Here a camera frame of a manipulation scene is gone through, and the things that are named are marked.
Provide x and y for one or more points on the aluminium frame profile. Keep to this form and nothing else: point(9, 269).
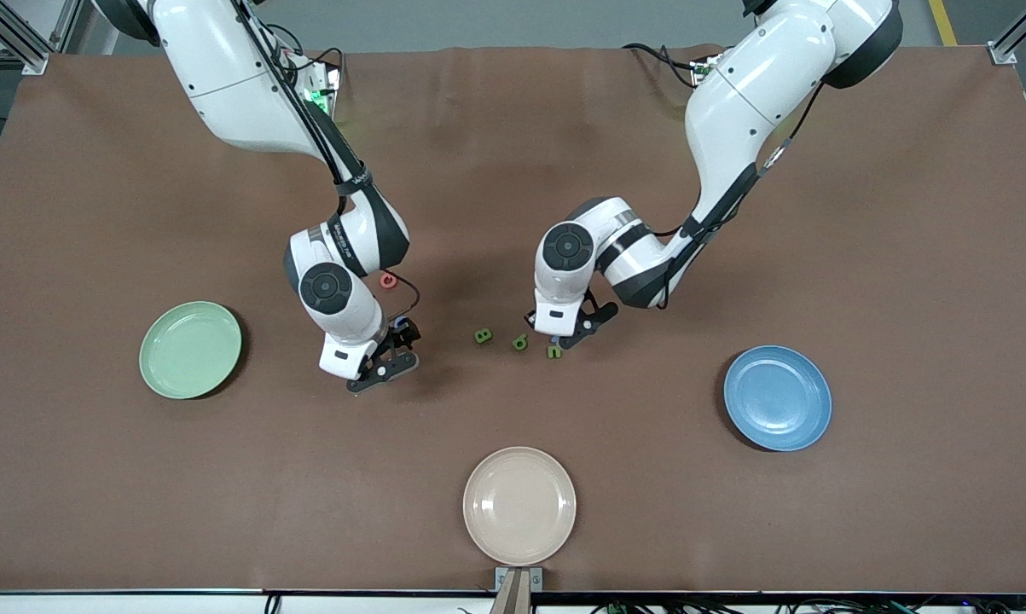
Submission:
point(18, 38)
point(1011, 38)

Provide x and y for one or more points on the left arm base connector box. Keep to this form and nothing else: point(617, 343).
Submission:
point(702, 68)

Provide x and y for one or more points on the green letter B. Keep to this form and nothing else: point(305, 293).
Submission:
point(483, 336)

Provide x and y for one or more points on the beige plate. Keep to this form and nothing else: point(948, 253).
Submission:
point(519, 506)

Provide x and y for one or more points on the brown table mat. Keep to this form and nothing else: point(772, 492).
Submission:
point(512, 170)

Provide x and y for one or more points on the green plate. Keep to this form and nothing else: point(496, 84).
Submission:
point(190, 350)

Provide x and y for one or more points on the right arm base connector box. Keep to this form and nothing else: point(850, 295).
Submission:
point(329, 85)

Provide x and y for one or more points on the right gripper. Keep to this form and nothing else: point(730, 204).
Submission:
point(402, 333)

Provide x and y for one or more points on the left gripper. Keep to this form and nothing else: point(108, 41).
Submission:
point(528, 316)

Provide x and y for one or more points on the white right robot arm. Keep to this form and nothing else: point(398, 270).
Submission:
point(240, 85)

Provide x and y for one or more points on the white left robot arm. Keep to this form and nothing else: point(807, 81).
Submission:
point(751, 94)

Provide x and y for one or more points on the white table edge rail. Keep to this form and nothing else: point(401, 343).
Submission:
point(137, 604)

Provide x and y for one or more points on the blue plate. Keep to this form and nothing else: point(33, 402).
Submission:
point(777, 398)

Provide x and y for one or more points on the green lowercase letter a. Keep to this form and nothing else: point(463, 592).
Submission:
point(522, 344)

